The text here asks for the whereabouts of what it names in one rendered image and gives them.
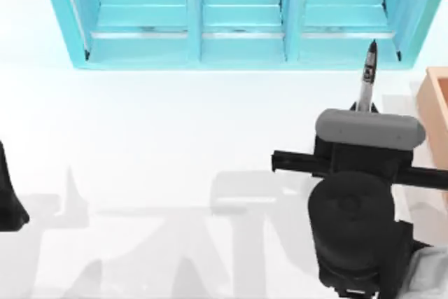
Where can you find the salmon-coloured shallow box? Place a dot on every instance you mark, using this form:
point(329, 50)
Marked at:
point(432, 110)

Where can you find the light blue rack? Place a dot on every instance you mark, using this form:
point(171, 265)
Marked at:
point(241, 15)

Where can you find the grey and black marker pen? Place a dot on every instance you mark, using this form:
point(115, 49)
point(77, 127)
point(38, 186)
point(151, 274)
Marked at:
point(367, 82)

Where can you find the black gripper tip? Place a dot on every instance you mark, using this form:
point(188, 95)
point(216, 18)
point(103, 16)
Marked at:
point(8, 204)

